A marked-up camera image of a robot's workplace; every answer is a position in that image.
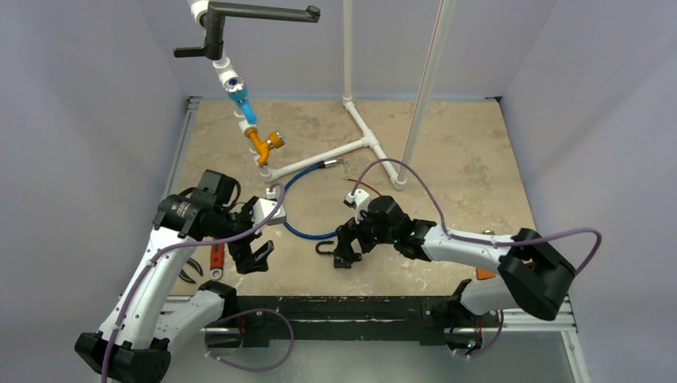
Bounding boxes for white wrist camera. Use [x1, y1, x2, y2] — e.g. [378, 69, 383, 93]
[252, 184, 287, 227]
[343, 188, 371, 224]

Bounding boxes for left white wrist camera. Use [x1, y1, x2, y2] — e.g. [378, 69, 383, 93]
[252, 184, 287, 227]

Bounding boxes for orange brass valve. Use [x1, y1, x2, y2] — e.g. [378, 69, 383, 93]
[244, 127, 285, 167]

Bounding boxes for orange black tool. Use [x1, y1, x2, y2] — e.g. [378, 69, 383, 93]
[476, 268, 497, 280]

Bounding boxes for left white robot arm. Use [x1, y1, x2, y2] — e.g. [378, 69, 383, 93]
[74, 170, 286, 382]

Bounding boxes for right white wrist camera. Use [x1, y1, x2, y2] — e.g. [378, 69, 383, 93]
[343, 188, 371, 224]

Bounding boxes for red cable padlock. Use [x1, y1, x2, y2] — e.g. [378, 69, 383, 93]
[343, 177, 382, 196]

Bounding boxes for white PVC pipe frame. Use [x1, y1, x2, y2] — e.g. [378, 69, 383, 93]
[186, 0, 458, 192]

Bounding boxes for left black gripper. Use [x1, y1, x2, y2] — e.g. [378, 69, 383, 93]
[206, 196, 274, 272]

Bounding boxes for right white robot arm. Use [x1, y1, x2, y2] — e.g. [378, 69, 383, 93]
[334, 195, 576, 325]

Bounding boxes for black pliers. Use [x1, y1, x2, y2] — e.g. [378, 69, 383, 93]
[178, 258, 204, 285]

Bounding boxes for blue cable lock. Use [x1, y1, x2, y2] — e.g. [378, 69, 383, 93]
[283, 158, 350, 240]

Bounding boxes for red handled adjustable wrench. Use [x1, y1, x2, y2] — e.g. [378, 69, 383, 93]
[209, 244, 225, 281]

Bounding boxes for blue valve fitting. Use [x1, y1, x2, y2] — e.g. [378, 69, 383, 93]
[224, 77, 258, 124]

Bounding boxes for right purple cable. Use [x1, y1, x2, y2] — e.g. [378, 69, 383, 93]
[346, 158, 603, 361]

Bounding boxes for black padlock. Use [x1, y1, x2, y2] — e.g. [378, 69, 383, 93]
[315, 240, 338, 256]

